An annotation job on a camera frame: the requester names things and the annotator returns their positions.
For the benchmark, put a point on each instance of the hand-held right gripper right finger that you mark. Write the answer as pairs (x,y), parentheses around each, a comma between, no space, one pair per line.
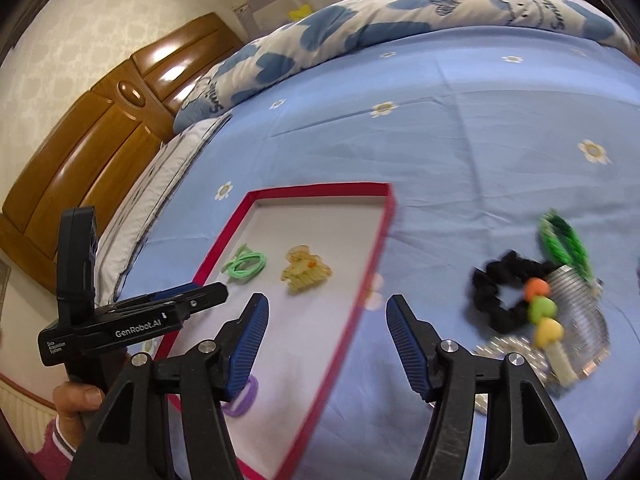
(405,340)

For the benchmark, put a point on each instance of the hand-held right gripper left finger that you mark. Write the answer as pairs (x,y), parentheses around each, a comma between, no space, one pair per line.
(247,345)

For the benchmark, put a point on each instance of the clear comb with coloured balls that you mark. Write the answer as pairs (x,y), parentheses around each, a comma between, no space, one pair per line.
(547,332)

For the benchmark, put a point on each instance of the person's left forearm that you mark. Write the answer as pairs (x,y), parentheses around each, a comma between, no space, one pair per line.
(50,447)

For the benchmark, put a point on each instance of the yellow bow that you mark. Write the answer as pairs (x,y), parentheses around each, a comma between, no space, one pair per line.
(301,12)

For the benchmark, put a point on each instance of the wooden headboard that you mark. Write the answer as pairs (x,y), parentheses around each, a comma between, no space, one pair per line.
(100,160)

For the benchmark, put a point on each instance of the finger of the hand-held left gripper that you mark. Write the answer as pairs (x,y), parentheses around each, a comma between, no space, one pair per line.
(170,294)
(205,297)

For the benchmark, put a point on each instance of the red cardboard box tray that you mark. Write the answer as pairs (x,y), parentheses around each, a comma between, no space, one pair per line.
(310,220)

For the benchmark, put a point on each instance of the yellow transparent hair claw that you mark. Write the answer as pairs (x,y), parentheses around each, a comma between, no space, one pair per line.
(305,270)

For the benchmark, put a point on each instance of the grey striped pillow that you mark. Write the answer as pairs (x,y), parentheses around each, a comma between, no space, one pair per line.
(150,185)

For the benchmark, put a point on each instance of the black scrunchie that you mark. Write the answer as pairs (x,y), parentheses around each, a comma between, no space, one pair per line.
(485,285)

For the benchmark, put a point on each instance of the person's left hand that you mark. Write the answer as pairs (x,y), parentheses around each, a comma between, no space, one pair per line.
(75,402)

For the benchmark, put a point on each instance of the white duvet with blue hearts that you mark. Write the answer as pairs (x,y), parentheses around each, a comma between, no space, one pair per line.
(350,25)

